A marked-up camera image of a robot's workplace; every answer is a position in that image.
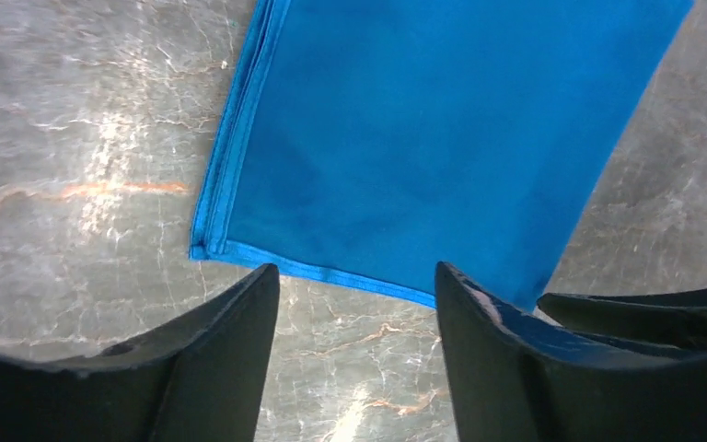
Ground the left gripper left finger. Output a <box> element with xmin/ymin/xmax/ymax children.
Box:
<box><xmin>0</xmin><ymin>264</ymin><xmax>280</xmax><ymax>441</ymax></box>

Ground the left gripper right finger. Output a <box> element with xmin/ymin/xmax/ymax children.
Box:
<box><xmin>435</xmin><ymin>262</ymin><xmax>707</xmax><ymax>441</ymax></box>

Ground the blue cloth napkin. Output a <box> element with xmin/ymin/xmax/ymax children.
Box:
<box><xmin>189</xmin><ymin>0</ymin><xmax>691</xmax><ymax>310</ymax></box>

